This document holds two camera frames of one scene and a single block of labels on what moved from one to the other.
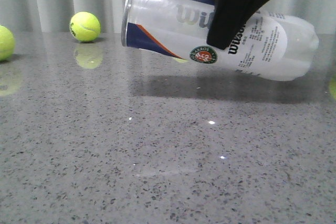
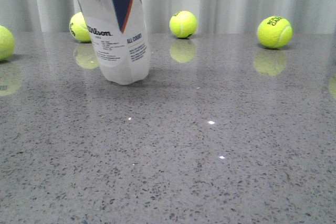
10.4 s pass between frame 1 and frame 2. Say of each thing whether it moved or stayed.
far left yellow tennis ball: stayed
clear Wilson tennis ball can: moved
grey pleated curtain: stayed
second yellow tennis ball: stayed
